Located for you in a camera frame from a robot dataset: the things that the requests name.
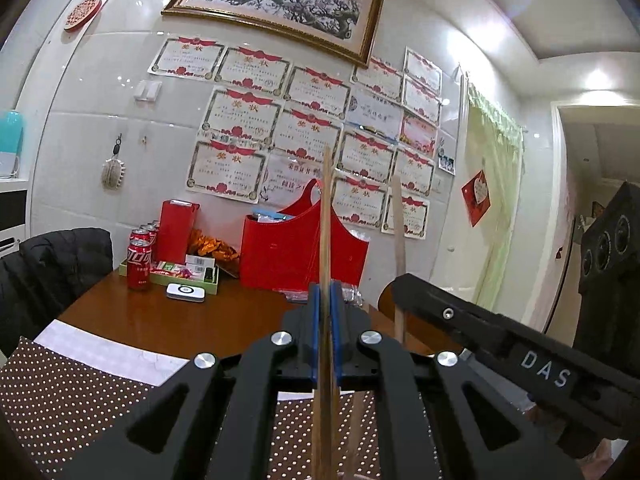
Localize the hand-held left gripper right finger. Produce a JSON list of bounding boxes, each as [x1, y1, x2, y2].
[[330, 282, 586, 480]]

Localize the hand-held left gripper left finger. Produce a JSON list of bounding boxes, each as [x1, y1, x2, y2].
[[60, 282, 321, 480]]

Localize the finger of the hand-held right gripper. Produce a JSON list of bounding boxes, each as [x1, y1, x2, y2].
[[390, 274, 508, 361]]

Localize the single wooden chopstick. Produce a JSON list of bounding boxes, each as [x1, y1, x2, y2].
[[311, 146, 342, 480]]

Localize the clear plastic bag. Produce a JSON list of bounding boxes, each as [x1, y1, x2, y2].
[[285, 282, 363, 307]]

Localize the red gift bag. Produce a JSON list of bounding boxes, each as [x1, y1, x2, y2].
[[239, 177, 370, 293]]

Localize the green tray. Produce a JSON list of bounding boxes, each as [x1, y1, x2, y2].
[[119, 257, 220, 296]]

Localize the red diamond heart decoration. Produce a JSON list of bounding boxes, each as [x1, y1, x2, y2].
[[460, 169, 493, 228]]

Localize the white oval device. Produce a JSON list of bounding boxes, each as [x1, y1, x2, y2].
[[166, 283, 207, 304]]

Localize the light green curtain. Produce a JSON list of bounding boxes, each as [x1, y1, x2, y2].
[[462, 82, 526, 311]]

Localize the orange wrapped snacks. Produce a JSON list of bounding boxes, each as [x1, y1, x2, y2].
[[189, 229, 240, 264]]

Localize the blue packet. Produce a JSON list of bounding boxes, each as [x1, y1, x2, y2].
[[252, 208, 291, 224]]

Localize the red candy packet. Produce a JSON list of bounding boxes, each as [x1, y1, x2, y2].
[[150, 265, 194, 279]]

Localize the tall red box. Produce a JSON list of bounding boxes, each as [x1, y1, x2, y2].
[[159, 199, 201, 267]]

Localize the white patterned cloth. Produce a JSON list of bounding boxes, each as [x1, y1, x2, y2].
[[32, 319, 193, 386]]

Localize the group of award certificates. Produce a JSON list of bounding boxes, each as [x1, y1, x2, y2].
[[149, 35, 443, 241]]

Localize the brown polka dot placemat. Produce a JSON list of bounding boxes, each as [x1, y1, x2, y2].
[[0, 336, 431, 480]]

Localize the black jacket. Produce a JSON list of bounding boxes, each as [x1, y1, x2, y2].
[[0, 227, 113, 356]]

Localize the grey spiky pendant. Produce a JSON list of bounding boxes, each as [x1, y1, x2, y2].
[[101, 156, 124, 191]]

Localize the white sideboard cabinet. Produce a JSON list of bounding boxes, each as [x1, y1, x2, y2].
[[0, 175, 31, 257]]

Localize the framed plum blossom painting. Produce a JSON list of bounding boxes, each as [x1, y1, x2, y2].
[[161, 0, 385, 68]]

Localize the red round fan ornament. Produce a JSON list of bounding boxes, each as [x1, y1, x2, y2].
[[64, 0, 115, 33]]

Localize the small wall photo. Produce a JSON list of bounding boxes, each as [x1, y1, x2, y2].
[[437, 137, 457, 176]]

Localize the white double light switch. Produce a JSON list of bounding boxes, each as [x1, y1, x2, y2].
[[135, 79, 162, 103]]

